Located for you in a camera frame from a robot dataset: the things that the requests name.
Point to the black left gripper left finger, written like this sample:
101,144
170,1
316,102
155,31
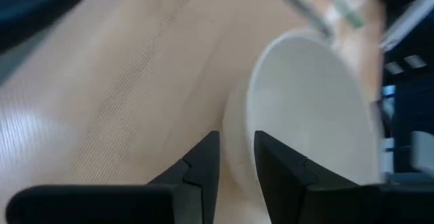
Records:
200,169

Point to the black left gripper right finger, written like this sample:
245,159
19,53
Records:
288,183

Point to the black table frame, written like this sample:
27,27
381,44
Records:
412,105

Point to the green plastic utensil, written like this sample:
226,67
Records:
349,12

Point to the white frame strip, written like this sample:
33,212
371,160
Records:
408,20

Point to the white paper cup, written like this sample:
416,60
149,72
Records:
305,95

